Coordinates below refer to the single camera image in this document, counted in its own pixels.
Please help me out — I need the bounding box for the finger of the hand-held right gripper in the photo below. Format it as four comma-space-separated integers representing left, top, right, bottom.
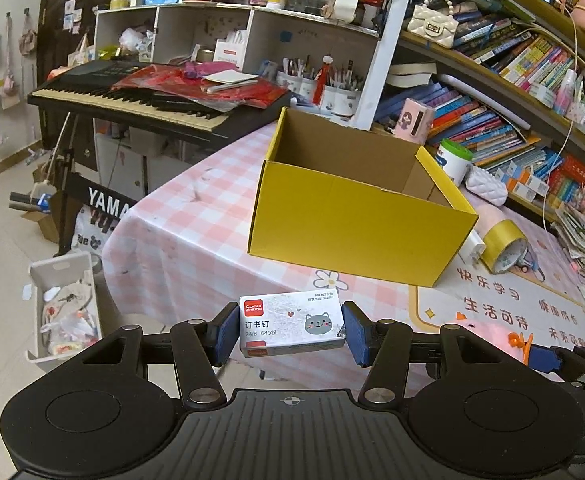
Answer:
527, 344, 585, 384

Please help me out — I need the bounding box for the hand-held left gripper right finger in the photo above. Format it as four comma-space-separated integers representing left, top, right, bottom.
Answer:
341, 301, 504, 407

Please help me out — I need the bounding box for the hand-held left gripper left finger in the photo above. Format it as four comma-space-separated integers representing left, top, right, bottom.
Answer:
80, 301, 242, 407

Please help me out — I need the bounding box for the white staple box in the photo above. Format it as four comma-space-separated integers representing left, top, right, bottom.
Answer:
238, 290, 346, 358

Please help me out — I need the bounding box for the yellow cardboard box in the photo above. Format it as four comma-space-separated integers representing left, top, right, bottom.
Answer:
247, 106, 480, 288

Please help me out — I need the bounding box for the orange plastic toy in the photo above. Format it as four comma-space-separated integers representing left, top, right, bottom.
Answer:
507, 332, 536, 366

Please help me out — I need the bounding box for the printed desk mat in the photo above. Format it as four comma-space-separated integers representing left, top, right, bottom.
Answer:
407, 210, 585, 358

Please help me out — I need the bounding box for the yellow tape roll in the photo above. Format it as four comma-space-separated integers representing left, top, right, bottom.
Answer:
480, 219, 526, 275

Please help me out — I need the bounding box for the white power plug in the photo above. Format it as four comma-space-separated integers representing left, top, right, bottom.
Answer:
460, 230, 487, 263

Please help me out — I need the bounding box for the stack of orange blue boxes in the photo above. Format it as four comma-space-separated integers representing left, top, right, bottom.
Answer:
493, 150, 563, 202

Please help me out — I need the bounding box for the black keyboard stand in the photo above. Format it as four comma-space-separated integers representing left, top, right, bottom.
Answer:
47, 110, 143, 257

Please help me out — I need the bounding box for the white quilted pouch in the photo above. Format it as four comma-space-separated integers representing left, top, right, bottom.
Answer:
465, 165, 509, 207

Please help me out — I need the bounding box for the white storage bin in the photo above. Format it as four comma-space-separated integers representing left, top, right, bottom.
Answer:
26, 250, 104, 373

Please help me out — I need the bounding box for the white jar green lid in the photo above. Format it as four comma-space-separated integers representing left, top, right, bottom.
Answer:
435, 139, 474, 186

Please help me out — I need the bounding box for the pink humidifier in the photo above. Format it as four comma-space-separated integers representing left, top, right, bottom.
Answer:
395, 97, 434, 141

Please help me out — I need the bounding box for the wooden bookshelf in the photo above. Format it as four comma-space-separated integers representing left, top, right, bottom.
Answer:
355, 0, 585, 226

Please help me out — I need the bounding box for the white pen holder cup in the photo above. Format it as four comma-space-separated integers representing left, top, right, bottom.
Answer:
277, 70, 319, 106
320, 85, 362, 118

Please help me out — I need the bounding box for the row of colourful books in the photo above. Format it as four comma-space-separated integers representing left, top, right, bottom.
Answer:
377, 80, 543, 166

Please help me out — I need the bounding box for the white notebook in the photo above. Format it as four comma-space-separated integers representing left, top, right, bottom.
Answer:
202, 70, 259, 93

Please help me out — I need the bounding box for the red patterned cloth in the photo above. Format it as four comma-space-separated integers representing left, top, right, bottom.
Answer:
110, 62, 290, 111

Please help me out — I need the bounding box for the white box red label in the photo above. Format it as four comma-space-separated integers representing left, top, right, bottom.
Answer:
214, 40, 246, 72

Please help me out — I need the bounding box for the black electronic keyboard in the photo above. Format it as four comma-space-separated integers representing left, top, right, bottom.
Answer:
27, 60, 293, 143

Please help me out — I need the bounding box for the row of upright books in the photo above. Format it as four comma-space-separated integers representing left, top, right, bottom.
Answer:
453, 0, 578, 92

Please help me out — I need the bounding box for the white plastic bag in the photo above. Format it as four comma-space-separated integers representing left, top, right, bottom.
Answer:
119, 27, 156, 56

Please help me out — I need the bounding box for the white cubby shelf unit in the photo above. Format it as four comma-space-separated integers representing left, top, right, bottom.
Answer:
94, 2, 381, 121

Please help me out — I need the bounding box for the white pearl handbag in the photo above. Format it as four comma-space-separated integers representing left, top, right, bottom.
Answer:
407, 0, 457, 48

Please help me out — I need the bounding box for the pink hanging bag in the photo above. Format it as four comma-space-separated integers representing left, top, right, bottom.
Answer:
18, 10, 38, 57

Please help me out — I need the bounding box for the white cable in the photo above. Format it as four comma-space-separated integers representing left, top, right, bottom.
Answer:
543, 15, 585, 226

